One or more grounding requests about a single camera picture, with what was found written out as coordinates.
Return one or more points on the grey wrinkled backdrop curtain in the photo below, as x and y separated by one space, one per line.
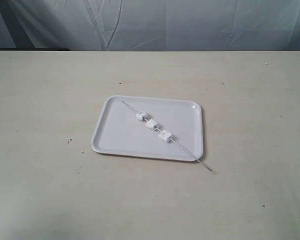
150 25

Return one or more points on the thin metal skewer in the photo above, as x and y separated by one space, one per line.
174 141

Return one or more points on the white rectangular plastic tray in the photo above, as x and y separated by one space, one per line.
118 132

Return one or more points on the white foam piece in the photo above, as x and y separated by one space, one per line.
142 116
151 124
165 135

